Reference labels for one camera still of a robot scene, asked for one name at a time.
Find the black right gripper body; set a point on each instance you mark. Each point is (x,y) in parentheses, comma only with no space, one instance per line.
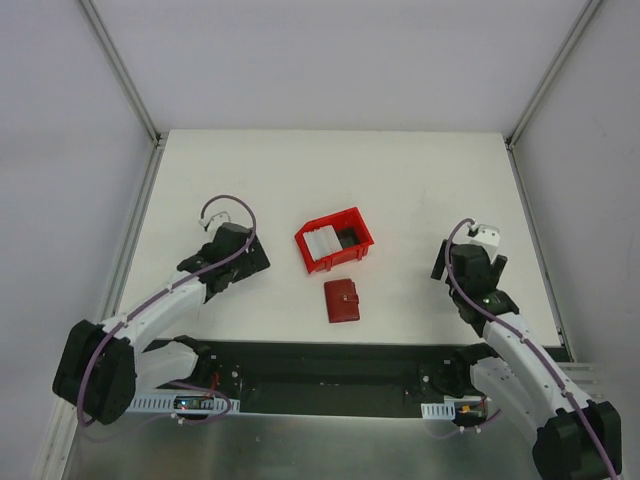
(439,259)

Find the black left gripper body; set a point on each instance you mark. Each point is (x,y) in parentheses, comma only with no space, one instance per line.
(251,257)

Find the red leather card holder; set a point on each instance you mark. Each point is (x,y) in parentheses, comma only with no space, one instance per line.
(342,301)

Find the red plastic bin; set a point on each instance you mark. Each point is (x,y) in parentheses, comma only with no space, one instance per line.
(353,233)

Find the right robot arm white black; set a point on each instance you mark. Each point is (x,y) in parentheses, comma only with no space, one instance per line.
(572,435)

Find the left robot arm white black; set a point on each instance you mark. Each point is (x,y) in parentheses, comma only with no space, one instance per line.
(105,365)

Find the white card stack in bin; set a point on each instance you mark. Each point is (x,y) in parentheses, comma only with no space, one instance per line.
(322,242)

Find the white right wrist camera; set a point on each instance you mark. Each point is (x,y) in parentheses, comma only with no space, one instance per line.
(485,236)

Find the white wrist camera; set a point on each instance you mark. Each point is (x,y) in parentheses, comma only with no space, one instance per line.
(215,221)
(485,236)

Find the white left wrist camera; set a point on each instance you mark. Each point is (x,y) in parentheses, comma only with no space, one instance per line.
(215,221)

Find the aluminium side rail right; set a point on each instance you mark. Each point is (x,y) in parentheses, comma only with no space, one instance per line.
(534,234)

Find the aluminium side rail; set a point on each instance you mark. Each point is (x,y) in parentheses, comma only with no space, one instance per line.
(124,255)
(534,234)

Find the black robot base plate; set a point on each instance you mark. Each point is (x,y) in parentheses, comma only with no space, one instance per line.
(352,380)

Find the white slotted cable duct right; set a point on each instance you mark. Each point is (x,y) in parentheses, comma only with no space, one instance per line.
(438,411)

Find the white slotted cable duct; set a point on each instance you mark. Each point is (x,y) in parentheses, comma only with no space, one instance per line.
(182,402)
(438,411)

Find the aluminium side rail left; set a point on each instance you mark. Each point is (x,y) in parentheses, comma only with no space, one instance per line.
(124,255)

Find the aluminium frame post left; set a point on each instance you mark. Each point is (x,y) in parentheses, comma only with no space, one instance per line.
(120,71)

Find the aluminium frame post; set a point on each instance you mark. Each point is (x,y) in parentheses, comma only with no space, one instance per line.
(569,44)
(120,71)

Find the white slotted cable duct left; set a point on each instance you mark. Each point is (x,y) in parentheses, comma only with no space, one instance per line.
(182,402)

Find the aluminium frame post right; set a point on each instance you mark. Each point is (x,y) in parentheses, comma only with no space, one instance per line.
(569,44)

